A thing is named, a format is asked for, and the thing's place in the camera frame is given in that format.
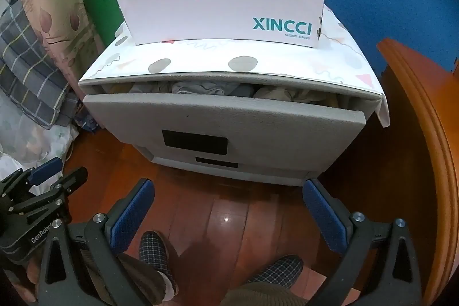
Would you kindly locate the pile of clothes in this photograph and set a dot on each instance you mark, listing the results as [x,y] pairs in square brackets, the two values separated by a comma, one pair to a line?
[186,87]

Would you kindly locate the white cardboard box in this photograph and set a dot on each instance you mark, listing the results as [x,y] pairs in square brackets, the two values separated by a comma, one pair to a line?
[222,5]

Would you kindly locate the person's right leg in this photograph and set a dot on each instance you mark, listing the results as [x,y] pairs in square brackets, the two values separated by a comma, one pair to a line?
[265,295]

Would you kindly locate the plaid slipper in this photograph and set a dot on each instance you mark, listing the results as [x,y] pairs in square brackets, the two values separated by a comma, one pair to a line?
[279,268]
[156,250]

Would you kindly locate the grey plaid blanket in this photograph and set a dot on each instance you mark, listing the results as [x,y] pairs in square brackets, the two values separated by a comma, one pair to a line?
[25,51]

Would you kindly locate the white floral bedsheet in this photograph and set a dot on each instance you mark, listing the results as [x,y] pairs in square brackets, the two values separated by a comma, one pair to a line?
[21,141]

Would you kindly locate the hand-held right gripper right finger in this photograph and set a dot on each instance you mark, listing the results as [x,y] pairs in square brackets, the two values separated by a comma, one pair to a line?
[324,216]

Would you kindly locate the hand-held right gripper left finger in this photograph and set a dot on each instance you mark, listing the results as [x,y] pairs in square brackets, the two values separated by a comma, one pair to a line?
[131,216]

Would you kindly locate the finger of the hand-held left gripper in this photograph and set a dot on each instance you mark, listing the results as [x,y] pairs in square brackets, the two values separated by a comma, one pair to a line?
[73,178]
[45,169]

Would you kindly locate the person's left leg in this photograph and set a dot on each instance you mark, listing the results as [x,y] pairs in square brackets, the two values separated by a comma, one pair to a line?
[143,277]

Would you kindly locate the person's leg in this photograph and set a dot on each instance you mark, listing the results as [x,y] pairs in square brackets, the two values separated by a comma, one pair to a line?
[265,295]
[143,277]

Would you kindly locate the orange wooden furniture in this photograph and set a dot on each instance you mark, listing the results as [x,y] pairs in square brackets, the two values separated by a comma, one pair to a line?
[430,148]

